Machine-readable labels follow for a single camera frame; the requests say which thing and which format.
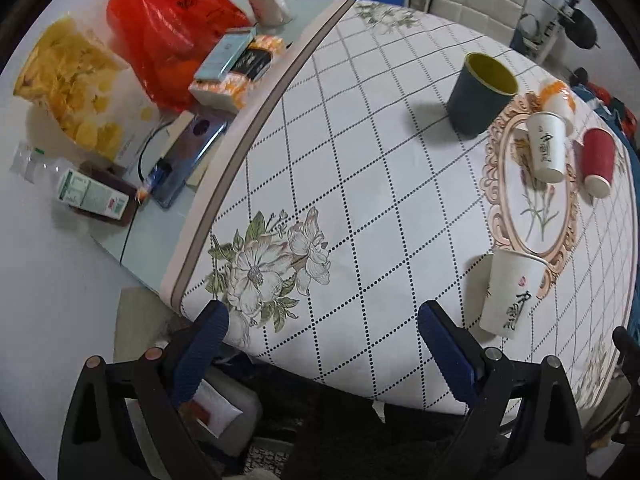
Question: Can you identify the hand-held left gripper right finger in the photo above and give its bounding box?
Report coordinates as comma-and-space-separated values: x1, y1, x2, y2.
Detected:
417, 300, 586, 480

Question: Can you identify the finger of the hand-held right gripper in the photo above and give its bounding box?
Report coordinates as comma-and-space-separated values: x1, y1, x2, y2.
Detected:
612, 326, 640, 361

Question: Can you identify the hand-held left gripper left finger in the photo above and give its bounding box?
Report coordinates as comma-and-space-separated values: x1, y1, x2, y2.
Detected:
57, 300, 231, 480

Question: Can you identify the white paper cup black print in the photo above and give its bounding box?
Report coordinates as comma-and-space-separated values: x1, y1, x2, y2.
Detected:
479, 250, 550, 338
525, 111, 568, 183

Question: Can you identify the red paper cup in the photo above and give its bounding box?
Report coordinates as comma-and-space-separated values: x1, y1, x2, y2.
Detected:
580, 128, 617, 197

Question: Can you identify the orange white paper cup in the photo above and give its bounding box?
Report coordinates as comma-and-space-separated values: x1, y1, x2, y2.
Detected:
537, 80, 578, 128

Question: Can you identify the dark green cup yellow inside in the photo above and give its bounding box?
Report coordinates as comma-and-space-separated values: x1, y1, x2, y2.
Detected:
446, 52, 519, 137

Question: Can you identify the white floral checked tablecloth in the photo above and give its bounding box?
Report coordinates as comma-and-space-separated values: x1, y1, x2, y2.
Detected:
161, 0, 640, 416

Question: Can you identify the green white carton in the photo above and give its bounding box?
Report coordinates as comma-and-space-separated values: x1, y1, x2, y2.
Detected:
55, 169, 130, 222

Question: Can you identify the purple blue smartphone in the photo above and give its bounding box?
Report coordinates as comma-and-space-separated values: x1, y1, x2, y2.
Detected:
150, 112, 230, 208

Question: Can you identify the blue red clothing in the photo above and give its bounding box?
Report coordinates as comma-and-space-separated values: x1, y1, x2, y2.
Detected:
570, 80, 640, 138

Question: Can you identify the clear plastic bottle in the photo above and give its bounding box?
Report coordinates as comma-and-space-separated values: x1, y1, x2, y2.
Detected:
10, 142, 76, 196

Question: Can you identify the orange white tissue pack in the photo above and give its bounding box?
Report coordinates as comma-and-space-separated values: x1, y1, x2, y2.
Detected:
250, 35, 286, 56
189, 74, 256, 113

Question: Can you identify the bag of yellow chips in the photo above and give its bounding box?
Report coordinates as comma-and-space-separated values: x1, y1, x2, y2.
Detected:
12, 16, 161, 168

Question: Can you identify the black flat box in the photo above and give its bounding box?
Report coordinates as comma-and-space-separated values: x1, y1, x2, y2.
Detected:
232, 45, 273, 81

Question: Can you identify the teal flat box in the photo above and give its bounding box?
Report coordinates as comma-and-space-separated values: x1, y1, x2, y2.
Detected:
194, 30, 256, 82

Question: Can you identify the black dumbbell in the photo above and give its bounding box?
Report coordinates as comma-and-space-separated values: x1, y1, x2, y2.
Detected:
567, 7, 601, 51

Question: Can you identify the red plastic bag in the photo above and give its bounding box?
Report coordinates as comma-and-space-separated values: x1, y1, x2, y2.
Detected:
106, 0, 252, 113

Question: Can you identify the white ceramic mug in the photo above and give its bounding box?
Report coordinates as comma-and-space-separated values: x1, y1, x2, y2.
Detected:
244, 0, 295, 28

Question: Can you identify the black cable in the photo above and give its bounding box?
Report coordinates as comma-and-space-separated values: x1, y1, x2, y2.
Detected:
137, 117, 173, 186

